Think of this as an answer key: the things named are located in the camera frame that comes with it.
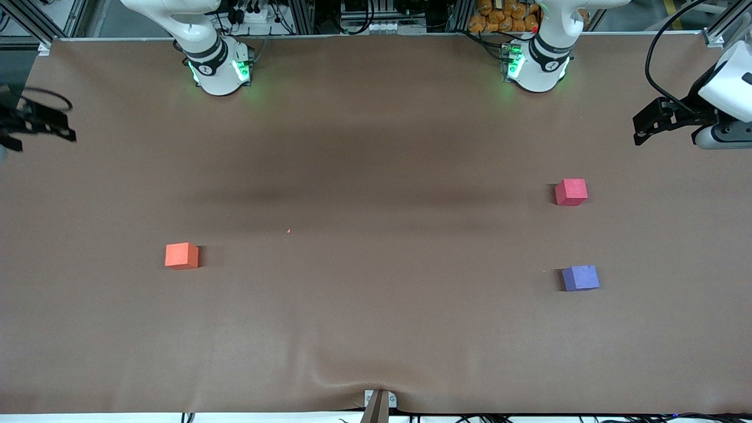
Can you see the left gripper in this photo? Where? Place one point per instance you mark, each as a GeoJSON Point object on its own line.
{"type": "Point", "coordinates": [691, 113]}

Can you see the orange foam block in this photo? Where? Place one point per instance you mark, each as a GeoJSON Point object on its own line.
{"type": "Point", "coordinates": [181, 256]}

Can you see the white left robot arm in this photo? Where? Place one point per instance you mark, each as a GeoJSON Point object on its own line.
{"type": "Point", "coordinates": [543, 73]}

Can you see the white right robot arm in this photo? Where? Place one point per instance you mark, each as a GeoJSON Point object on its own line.
{"type": "Point", "coordinates": [211, 70]}

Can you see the red foam block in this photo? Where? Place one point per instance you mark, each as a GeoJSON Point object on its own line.
{"type": "Point", "coordinates": [571, 191]}

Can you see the purple foam block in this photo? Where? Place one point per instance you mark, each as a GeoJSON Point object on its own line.
{"type": "Point", "coordinates": [580, 278]}

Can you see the pile of orange bags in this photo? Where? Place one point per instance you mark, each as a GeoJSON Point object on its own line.
{"type": "Point", "coordinates": [505, 16]}

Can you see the white power strip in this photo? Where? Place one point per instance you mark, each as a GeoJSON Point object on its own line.
{"type": "Point", "coordinates": [255, 14]}

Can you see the table cover cloth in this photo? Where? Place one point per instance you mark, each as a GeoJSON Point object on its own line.
{"type": "Point", "coordinates": [376, 305]}

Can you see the aluminium frame profile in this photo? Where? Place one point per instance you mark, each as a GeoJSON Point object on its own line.
{"type": "Point", "coordinates": [32, 23]}
{"type": "Point", "coordinates": [719, 26]}

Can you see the grey camera mount clamp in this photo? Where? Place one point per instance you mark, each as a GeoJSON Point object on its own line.
{"type": "Point", "coordinates": [379, 405]}

